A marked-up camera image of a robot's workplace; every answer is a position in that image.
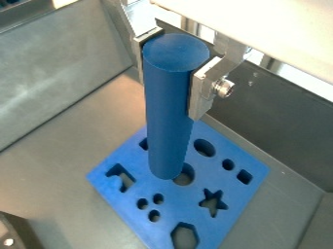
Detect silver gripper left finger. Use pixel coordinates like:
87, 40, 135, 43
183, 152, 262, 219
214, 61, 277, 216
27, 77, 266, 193
119, 0, 163, 82

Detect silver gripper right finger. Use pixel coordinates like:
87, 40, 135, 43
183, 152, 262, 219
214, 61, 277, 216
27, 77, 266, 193
188, 32, 249, 121

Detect blue round cylinder peg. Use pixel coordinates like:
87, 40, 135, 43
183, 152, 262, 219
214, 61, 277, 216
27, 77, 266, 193
142, 33, 210, 180

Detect black object at corner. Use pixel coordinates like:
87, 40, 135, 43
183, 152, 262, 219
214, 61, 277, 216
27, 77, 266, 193
0, 211, 43, 249

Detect blue shape sorting board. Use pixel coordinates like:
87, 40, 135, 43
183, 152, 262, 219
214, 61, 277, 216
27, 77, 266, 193
87, 122, 269, 249

